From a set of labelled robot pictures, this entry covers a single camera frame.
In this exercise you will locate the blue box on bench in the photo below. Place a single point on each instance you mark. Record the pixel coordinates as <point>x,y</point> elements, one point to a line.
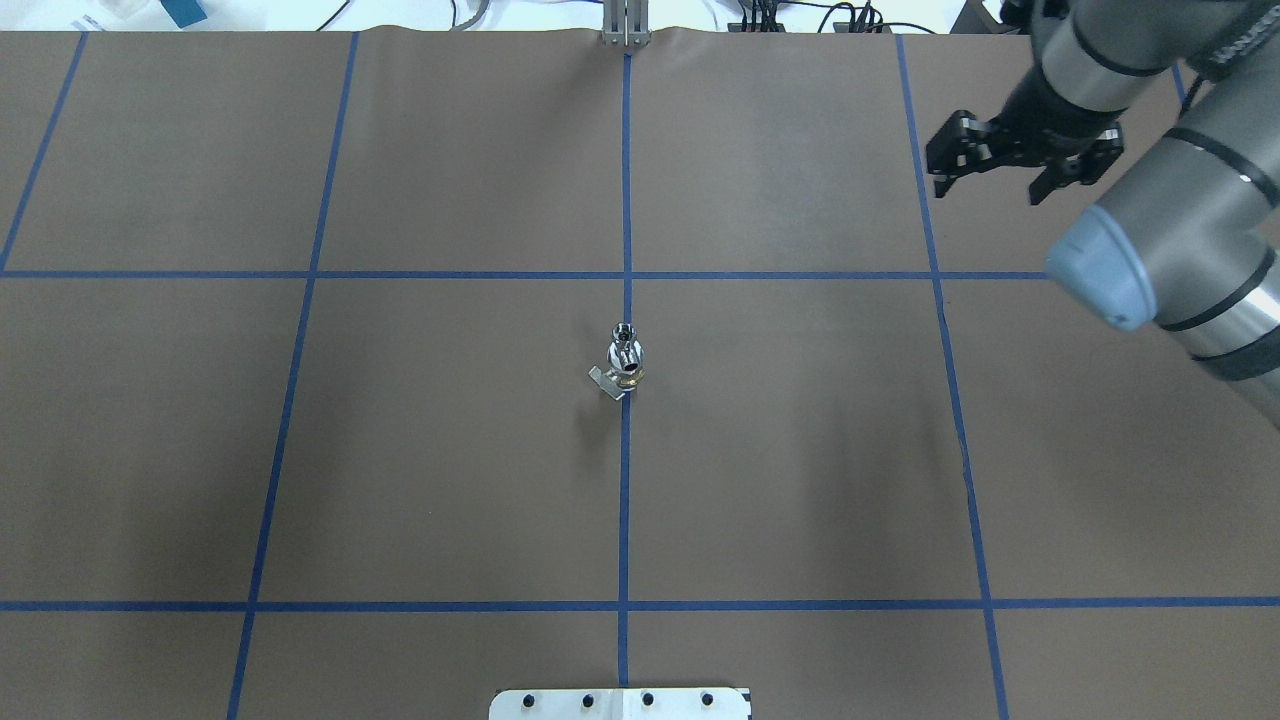
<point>185,13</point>

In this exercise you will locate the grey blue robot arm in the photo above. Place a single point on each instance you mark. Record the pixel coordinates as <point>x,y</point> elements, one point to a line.
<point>1174,241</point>

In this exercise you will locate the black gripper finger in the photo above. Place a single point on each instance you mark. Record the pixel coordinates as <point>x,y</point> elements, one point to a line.
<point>1085,167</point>
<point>964,145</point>

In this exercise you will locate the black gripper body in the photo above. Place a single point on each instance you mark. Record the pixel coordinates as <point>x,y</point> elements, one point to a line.
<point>1042,114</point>

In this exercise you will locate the grey metal bracket post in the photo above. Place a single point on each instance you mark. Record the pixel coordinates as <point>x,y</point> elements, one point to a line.
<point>625,23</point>

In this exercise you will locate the white metal mounting stand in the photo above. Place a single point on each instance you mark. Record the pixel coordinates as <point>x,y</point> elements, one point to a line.
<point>623,703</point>

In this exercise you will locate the chrome pipe fitting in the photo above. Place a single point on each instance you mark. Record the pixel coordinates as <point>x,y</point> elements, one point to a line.
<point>626,351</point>

